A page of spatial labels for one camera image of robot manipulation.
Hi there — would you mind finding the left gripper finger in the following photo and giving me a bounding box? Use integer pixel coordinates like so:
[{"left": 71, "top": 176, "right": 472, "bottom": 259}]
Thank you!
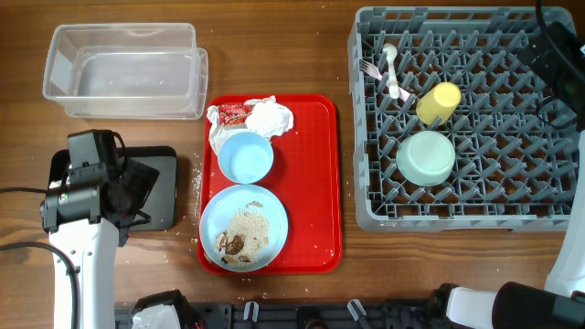
[
  {"left": 103, "top": 183, "right": 140, "bottom": 228},
  {"left": 119, "top": 157, "right": 159, "bottom": 215}
]

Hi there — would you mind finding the light blue bowl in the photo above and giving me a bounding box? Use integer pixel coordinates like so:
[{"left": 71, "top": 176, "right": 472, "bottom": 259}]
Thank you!
[{"left": 218, "top": 132, "right": 274, "bottom": 185}]

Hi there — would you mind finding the light blue plate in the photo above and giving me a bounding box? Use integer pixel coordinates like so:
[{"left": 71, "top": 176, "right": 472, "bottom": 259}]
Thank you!
[{"left": 199, "top": 185, "right": 289, "bottom": 272}]

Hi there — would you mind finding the red strawberry snack wrapper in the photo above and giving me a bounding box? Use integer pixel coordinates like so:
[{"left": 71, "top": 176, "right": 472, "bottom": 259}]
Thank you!
[{"left": 218, "top": 104, "right": 253, "bottom": 126}]

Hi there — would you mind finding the white plastic fork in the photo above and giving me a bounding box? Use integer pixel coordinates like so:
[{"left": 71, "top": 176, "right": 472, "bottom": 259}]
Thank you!
[{"left": 360, "top": 59, "right": 411, "bottom": 101}]

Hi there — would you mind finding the white plastic spoon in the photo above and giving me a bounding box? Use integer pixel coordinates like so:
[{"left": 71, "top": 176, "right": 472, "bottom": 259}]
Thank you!
[{"left": 383, "top": 43, "right": 400, "bottom": 100}]

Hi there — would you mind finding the light green bowl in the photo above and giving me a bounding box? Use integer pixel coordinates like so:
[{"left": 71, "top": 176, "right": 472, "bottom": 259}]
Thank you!
[{"left": 396, "top": 131, "right": 456, "bottom": 186}]

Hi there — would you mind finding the yellow plastic cup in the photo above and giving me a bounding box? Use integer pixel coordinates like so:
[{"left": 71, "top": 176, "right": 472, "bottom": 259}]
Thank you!
[{"left": 416, "top": 82, "right": 462, "bottom": 125}]

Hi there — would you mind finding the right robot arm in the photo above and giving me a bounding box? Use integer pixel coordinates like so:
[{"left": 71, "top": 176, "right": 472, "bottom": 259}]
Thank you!
[{"left": 419, "top": 21, "right": 584, "bottom": 329}]

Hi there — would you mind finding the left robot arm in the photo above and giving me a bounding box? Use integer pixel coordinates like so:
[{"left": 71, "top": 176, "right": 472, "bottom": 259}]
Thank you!
[{"left": 40, "top": 130, "right": 159, "bottom": 328}]

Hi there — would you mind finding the grey dishwasher rack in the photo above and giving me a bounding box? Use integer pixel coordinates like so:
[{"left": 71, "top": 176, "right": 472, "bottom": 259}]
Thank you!
[{"left": 347, "top": 6, "right": 579, "bottom": 232}]

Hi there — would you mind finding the black plastic bin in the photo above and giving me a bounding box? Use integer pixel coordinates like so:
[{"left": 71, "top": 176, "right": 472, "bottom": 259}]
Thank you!
[{"left": 48, "top": 145, "right": 179, "bottom": 233}]

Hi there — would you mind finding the clear plastic bin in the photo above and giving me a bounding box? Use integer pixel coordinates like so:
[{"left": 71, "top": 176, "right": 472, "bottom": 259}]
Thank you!
[{"left": 42, "top": 23, "right": 208, "bottom": 120}]

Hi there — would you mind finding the red serving tray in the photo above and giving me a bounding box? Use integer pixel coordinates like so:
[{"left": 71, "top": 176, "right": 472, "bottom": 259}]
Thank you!
[{"left": 197, "top": 93, "right": 343, "bottom": 276}]

